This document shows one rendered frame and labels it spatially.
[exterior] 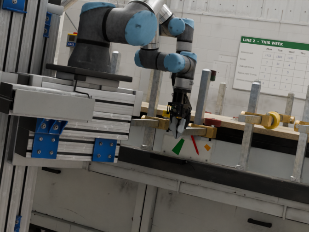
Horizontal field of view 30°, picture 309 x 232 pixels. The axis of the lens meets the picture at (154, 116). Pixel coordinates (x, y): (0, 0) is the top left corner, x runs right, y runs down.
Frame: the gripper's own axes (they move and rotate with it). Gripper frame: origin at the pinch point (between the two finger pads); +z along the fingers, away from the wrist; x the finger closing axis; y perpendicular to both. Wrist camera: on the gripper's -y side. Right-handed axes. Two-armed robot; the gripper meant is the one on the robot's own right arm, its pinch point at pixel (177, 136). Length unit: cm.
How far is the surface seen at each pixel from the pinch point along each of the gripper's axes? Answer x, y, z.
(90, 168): -59, -34, 28
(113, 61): -54, -31, -28
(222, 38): -250, -739, -119
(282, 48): -143, -740, -115
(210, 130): 3.4, -30.7, -3.1
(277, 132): 30, -51, -7
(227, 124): 5, -51, -6
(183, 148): -8.3, -30.7, 8.2
